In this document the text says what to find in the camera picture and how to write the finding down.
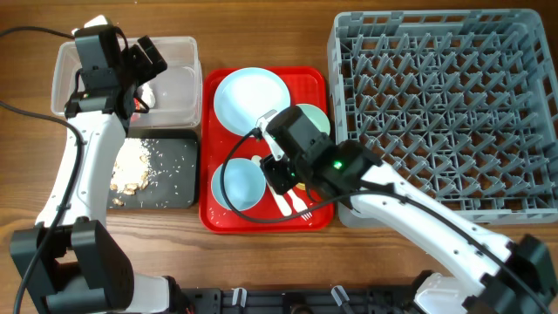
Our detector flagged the white tissue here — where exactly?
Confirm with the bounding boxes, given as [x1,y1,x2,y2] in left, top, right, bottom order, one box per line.
[139,83,156,108]

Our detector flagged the small light blue bowl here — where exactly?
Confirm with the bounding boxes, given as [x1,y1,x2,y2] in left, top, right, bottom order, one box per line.
[224,158,267,211]

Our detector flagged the mint green bowl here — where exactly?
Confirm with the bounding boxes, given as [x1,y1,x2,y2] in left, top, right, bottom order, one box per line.
[296,104,330,135]

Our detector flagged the black plastic waste tray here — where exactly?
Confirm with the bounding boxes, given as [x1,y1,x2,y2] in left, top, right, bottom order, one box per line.
[106,129,200,209]

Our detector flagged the leftover rice and food scraps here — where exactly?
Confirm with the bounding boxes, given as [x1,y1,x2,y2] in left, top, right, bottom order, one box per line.
[110,139,151,207]

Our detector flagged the red snack wrapper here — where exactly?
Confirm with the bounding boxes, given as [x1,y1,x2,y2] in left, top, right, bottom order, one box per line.
[134,98,150,113]

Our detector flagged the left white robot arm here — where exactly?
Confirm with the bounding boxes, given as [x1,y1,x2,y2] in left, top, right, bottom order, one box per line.
[10,23,189,313]

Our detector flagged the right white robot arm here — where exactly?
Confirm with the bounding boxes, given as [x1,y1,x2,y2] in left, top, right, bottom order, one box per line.
[256,106,557,313]

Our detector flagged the grey plastic dishwasher rack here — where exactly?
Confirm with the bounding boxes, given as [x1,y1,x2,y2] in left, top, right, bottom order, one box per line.
[327,9,557,224]

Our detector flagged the cream plastic spoon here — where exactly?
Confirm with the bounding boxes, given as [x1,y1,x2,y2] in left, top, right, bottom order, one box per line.
[251,155,292,217]

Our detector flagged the cream plastic fork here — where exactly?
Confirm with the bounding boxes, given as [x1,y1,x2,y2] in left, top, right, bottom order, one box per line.
[287,189,312,221]

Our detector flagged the red plastic serving tray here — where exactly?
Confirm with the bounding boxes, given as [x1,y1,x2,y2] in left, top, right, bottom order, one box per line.
[199,66,335,234]

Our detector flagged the light blue round plate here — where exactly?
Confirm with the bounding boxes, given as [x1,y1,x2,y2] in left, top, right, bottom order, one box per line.
[214,67,291,136]

